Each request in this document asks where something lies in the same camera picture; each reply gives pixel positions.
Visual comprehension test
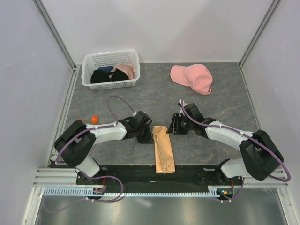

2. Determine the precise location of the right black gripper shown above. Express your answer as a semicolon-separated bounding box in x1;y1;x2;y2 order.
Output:
166;113;194;135

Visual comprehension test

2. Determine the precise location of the peach cloth napkin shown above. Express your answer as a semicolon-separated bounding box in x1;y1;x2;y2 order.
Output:
152;126;175;174

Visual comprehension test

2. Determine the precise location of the orange handled spoon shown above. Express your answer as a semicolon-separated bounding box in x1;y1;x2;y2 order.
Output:
77;115;99;124

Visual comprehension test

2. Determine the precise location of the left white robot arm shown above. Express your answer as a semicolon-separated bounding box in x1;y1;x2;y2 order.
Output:
54;111;153;184

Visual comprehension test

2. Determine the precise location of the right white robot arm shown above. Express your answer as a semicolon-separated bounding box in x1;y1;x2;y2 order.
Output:
167;100;291;185

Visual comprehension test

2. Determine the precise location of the pink baseball cap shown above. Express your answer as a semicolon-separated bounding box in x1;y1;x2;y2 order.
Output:
170;64;213;95

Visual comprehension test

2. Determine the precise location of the light pink cap in basket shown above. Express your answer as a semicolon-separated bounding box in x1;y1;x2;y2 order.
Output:
116;64;135;79

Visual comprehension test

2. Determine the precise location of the black cap in basket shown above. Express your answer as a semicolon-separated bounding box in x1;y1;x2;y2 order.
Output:
90;69;129;84

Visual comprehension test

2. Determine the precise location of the blue cap in basket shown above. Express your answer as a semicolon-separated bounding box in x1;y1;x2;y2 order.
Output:
97;66;115;73

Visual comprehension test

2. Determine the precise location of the white plastic basket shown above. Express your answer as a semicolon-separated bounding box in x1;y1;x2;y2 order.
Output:
81;50;140;90

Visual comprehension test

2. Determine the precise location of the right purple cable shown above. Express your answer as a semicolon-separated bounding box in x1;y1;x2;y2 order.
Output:
179;100;292;204

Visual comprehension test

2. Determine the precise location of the purple cable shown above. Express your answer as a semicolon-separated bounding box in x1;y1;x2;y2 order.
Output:
43;95;138;212
179;100;292;204

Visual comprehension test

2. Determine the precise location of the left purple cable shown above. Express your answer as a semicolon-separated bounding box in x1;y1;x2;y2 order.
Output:
43;95;138;212

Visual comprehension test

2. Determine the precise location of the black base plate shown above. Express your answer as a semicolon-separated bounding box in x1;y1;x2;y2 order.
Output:
75;164;244;194

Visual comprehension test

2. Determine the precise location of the white slotted cable duct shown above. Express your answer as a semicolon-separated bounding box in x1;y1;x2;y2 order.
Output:
43;186;224;197

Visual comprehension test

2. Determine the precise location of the aluminium front rail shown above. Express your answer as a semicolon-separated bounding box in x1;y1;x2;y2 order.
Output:
33;168;288;188

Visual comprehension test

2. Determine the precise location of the right aluminium frame post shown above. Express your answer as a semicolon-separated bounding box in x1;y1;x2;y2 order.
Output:
238;0;281;68

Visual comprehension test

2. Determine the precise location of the aluminium frame post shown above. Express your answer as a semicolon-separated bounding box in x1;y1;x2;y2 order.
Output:
32;0;76;71
238;0;281;68

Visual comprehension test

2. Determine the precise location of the left aluminium frame post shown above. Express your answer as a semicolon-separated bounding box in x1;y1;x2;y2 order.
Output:
32;0;76;71

